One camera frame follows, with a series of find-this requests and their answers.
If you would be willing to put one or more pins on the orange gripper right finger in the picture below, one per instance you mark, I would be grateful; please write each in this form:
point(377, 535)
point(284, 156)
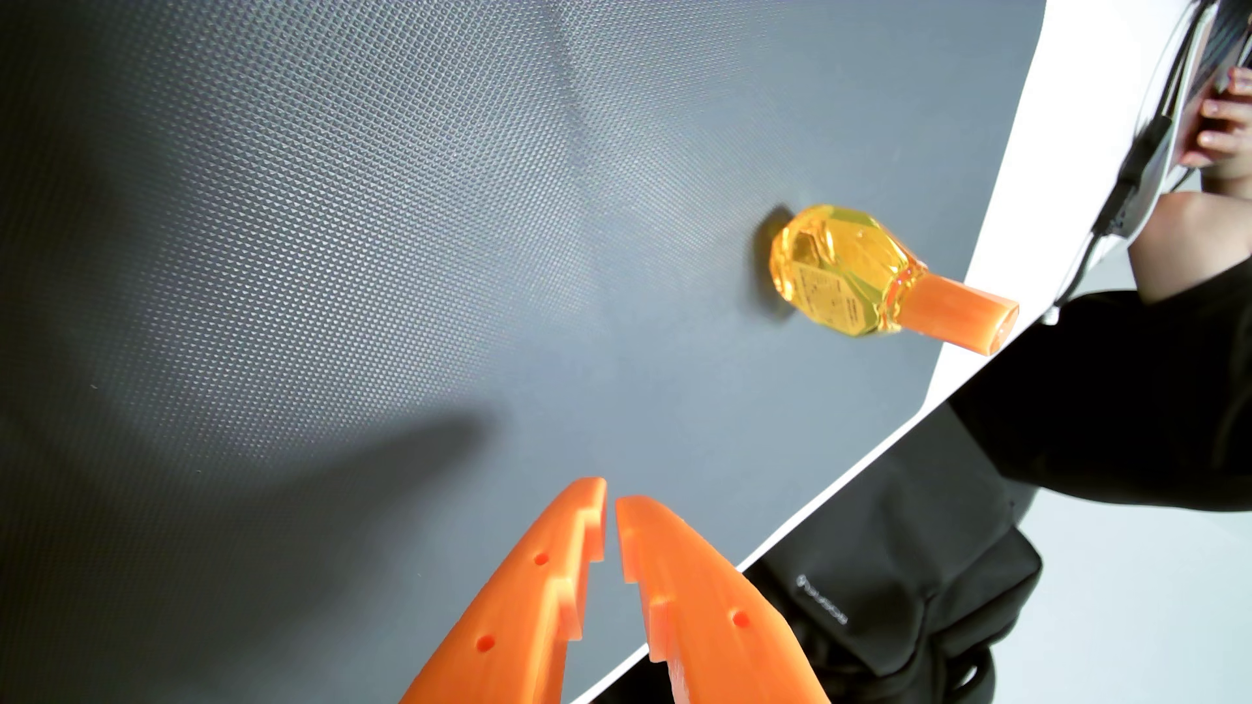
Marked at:
point(704, 616)

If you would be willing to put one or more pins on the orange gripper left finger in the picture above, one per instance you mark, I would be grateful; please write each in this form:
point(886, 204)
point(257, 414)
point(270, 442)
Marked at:
point(518, 606)

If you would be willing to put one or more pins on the yellow eyedrops bottle orange cap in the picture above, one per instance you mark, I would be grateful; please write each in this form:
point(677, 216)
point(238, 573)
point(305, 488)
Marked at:
point(861, 279)

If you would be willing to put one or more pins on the person's hand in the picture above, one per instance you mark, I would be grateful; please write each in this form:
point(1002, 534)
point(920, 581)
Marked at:
point(1223, 122)

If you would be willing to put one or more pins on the black bag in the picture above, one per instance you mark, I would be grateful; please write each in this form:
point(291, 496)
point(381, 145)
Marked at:
point(880, 577)

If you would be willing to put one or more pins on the dark grey textured mat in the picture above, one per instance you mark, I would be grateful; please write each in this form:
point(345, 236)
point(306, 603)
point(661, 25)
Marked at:
point(440, 293)

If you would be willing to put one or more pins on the person's body in black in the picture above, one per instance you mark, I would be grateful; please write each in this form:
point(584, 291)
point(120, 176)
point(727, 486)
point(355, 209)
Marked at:
point(1125, 411)

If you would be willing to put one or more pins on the silver laptop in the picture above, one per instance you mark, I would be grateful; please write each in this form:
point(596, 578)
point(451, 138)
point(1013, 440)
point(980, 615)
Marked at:
point(1179, 108)

